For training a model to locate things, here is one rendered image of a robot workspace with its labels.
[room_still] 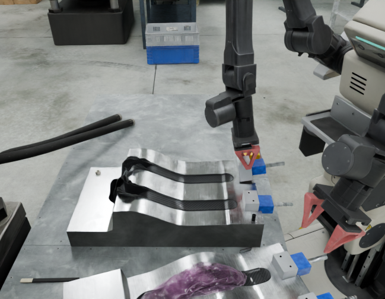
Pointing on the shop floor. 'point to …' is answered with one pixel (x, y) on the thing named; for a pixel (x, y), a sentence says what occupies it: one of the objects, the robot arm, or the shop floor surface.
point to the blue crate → (172, 54)
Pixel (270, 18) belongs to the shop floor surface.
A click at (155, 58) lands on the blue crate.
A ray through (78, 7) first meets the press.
